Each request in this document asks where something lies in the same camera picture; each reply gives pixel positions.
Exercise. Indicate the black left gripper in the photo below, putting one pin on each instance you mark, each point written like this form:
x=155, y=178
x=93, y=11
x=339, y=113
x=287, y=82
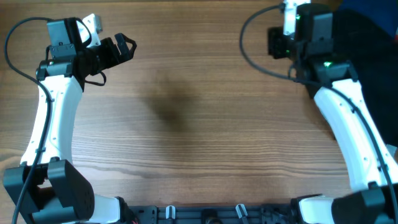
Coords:
x=122, y=41

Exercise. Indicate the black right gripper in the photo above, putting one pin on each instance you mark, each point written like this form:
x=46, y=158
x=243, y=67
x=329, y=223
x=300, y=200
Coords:
x=275, y=40

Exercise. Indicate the black shorts garment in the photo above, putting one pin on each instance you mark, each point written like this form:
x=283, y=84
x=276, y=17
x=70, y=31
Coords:
x=373, y=54

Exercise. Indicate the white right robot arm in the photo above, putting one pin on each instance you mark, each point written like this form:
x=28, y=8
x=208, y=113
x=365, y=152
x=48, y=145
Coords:
x=324, y=62

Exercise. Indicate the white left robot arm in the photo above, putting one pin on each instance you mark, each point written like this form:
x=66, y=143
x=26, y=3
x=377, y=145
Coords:
x=46, y=187

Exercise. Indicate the navy blue garment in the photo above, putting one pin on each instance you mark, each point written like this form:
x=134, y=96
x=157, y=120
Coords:
x=382, y=12

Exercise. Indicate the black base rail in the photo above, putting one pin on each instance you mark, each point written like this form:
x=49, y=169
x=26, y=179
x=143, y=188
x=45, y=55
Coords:
x=238, y=214

